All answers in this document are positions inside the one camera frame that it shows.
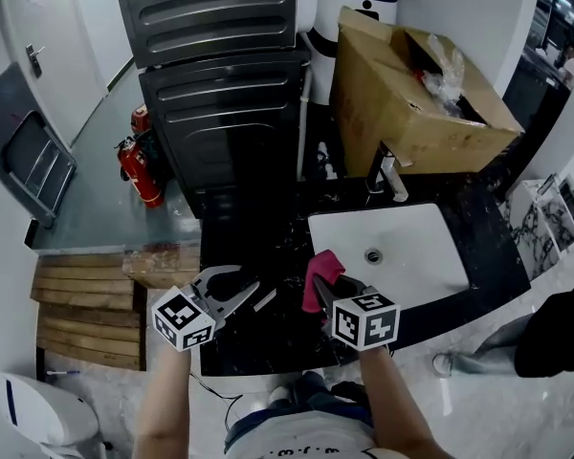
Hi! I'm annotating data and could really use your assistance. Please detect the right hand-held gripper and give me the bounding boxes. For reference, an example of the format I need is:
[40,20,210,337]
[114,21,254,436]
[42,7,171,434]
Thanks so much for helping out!
[312,274,402,352]

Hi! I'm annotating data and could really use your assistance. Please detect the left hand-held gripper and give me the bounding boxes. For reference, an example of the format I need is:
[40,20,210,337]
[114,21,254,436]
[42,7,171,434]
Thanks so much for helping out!
[151,264,262,352]

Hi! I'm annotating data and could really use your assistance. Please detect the pink cloth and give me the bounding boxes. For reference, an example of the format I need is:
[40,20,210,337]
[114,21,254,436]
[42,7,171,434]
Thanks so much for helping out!
[300,250,346,315]

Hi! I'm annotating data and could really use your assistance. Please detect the person's right forearm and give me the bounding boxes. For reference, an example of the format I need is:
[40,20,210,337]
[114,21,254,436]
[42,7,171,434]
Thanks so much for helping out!
[361,346,453,459]

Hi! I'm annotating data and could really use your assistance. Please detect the person's left forearm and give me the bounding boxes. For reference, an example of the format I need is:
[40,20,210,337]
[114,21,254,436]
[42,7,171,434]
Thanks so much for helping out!
[133,346,192,459]

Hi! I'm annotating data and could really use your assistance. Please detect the white sink basin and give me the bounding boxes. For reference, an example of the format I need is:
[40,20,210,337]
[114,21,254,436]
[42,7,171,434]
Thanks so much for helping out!
[307,202,470,300]

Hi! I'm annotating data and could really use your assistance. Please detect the black floor device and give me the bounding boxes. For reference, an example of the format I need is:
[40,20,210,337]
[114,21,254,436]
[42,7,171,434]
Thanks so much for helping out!
[332,381,369,405]

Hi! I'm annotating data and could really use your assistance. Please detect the person's blue jeans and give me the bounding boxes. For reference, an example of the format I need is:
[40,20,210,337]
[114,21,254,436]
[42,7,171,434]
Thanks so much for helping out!
[224,370,374,442]

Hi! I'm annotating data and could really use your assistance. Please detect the chrome faucet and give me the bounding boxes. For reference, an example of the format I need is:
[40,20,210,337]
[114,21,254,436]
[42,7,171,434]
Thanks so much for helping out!
[365,141,408,205]

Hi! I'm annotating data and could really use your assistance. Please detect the brown wooden steps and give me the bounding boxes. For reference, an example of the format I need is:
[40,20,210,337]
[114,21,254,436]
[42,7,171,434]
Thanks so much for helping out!
[31,253,147,371]

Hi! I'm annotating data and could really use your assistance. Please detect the white pipe fitting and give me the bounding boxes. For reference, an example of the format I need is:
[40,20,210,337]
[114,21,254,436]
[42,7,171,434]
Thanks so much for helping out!
[315,140,339,181]

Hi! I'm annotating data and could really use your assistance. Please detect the tall red fire extinguisher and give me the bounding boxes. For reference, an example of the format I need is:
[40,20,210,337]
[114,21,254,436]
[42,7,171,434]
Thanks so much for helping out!
[114,135,166,209]

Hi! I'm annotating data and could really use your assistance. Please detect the black marble vanity cabinet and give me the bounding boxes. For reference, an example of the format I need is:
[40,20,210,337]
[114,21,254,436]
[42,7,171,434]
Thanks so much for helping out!
[198,172,532,378]

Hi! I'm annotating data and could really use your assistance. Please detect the person's white shirt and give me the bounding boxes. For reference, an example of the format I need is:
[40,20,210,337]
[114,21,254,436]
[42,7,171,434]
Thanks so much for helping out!
[227,409,379,459]

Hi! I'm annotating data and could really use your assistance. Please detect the black ribbed appliance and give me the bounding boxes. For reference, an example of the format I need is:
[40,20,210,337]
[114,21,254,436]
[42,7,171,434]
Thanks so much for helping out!
[138,50,312,219]
[109,0,320,70]

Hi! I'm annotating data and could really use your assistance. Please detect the white drain pipe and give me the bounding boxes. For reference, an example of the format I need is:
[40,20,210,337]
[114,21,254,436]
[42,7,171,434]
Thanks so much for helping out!
[296,67,315,181]

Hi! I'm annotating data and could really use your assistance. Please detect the brown cardboard box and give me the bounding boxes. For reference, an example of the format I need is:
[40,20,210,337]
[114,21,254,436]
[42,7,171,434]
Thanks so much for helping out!
[329,6,525,179]

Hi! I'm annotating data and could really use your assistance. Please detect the small red fire extinguisher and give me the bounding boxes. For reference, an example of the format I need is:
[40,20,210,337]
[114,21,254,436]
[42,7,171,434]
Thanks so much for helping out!
[130,104,150,136]

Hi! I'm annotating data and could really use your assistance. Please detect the white marble pattern cabinet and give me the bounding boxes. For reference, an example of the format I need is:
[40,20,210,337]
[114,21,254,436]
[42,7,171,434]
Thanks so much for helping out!
[499,177,574,281]

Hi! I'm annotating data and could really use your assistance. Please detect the white toilet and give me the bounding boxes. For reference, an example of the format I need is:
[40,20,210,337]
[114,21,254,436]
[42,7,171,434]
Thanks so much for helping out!
[0,372,100,459]

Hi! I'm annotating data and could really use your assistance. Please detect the grey folded step ladder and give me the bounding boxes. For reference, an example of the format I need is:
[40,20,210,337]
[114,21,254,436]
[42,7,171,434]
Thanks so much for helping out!
[0,62,77,229]

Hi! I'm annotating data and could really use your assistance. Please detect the clear plastic wrap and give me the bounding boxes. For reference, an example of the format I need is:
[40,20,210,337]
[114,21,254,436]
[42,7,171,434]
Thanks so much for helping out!
[420,33,466,114]

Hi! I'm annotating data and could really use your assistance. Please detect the white round water heater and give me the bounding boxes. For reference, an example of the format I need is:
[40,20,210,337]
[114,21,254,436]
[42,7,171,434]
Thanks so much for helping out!
[298,0,399,107]

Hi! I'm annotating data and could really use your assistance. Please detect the white door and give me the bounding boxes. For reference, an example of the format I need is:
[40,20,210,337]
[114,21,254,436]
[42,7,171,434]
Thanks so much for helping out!
[0,0,111,147]

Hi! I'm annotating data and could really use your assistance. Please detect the metal door handle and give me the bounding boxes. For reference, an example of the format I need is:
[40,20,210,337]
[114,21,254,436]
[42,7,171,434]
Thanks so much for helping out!
[26,43,46,78]

